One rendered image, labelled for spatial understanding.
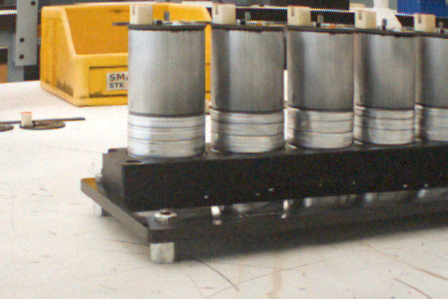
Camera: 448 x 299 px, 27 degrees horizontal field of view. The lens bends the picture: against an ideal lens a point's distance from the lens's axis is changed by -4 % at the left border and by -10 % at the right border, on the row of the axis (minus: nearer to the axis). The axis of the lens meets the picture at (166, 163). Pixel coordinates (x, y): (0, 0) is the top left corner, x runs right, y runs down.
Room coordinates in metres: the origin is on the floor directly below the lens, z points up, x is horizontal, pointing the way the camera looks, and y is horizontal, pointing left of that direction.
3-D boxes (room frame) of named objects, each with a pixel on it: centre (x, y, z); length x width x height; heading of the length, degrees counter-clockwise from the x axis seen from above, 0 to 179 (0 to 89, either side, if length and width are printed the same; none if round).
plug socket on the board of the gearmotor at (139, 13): (0.31, 0.01, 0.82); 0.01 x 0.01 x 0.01; 20
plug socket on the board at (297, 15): (0.33, -0.05, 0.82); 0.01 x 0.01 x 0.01; 20
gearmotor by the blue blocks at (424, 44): (0.35, -0.11, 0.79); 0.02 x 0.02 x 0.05
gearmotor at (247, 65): (0.32, -0.03, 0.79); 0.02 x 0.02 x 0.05
